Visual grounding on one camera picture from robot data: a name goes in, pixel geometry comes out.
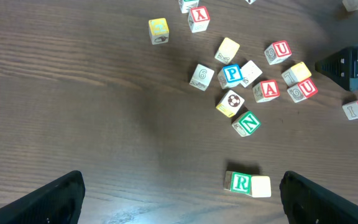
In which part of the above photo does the green N block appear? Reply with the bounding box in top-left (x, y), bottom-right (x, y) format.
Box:
top-left (232, 111), bottom-right (262, 137)

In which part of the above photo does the yellow block far left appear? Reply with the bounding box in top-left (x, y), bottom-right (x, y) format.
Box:
top-left (149, 18), bottom-right (170, 45)

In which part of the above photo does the green F block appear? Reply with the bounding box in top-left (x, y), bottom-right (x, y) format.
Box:
top-left (178, 0), bottom-right (199, 14)

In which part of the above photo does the green B block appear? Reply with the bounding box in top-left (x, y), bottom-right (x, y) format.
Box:
top-left (342, 0), bottom-right (358, 12)

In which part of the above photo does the blue P block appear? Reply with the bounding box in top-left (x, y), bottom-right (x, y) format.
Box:
top-left (218, 64), bottom-right (244, 89)

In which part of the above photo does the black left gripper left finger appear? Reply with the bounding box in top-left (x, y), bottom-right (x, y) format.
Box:
top-left (0, 170), bottom-right (85, 224)

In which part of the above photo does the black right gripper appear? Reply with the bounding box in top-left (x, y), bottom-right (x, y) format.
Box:
top-left (315, 47), bottom-right (358, 91)

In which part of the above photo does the plain number 6 block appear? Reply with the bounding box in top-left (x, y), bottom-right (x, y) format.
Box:
top-left (190, 64), bottom-right (214, 91)

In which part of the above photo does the green R block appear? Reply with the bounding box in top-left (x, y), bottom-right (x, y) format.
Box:
top-left (223, 171), bottom-right (252, 195)

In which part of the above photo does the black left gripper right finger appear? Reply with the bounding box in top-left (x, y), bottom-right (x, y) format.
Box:
top-left (280, 170), bottom-right (358, 224)

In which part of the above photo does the red X block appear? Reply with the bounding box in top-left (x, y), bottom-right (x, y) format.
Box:
top-left (188, 6), bottom-right (211, 33)

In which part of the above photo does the red u block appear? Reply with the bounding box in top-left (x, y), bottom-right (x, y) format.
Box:
top-left (264, 40), bottom-right (292, 65)
top-left (287, 78), bottom-right (318, 103)

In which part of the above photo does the plain white green-edged block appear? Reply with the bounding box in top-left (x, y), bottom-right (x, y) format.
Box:
top-left (240, 60), bottom-right (262, 88)

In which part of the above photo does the red U block upper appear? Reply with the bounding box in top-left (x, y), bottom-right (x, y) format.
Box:
top-left (264, 40), bottom-right (292, 65)

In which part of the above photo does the yellow block near P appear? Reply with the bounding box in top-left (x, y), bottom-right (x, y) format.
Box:
top-left (214, 37), bottom-right (240, 65)

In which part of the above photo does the yellow block centre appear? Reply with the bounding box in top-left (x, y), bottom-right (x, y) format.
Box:
top-left (282, 62), bottom-right (311, 87)

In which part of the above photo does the red A block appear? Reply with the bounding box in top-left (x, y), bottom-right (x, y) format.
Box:
top-left (252, 80), bottom-right (280, 103)

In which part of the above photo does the soccer ball block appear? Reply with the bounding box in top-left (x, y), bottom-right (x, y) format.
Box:
top-left (216, 90), bottom-right (245, 118)

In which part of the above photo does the red U block lower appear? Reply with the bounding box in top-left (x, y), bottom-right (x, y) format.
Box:
top-left (287, 78), bottom-right (318, 103)

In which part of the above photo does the yellow O block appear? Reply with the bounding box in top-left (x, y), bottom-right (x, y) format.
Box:
top-left (250, 175), bottom-right (272, 198)

